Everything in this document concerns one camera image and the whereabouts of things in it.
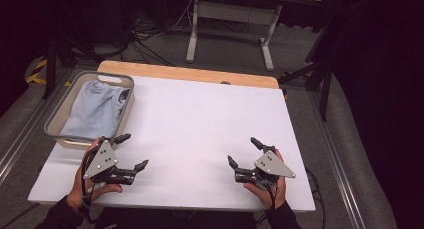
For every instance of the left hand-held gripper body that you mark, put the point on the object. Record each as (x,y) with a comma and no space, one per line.
(101,157)

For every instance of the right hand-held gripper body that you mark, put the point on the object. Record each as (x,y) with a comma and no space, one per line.
(271,165)

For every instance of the light blue knit vest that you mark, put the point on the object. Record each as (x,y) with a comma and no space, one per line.
(95,109)

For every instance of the beige plastic basket grey rim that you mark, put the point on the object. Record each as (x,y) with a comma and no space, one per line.
(56,122)

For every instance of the person's right hand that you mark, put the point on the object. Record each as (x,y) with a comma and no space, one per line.
(263,195)

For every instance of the person's left hand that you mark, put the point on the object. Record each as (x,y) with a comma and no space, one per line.
(76,192)

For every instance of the person's dark clothing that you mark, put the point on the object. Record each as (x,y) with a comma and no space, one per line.
(166,220)

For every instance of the black tripod stand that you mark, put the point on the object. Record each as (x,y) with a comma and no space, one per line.
(325,89)
(50,65)

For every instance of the yellow black hazard tape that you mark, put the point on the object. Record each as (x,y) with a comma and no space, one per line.
(40,65)

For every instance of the grey metal floor rail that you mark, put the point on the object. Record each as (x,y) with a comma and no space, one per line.
(336,165)
(20,149)

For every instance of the white table frame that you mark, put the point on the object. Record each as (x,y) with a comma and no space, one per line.
(233,14)

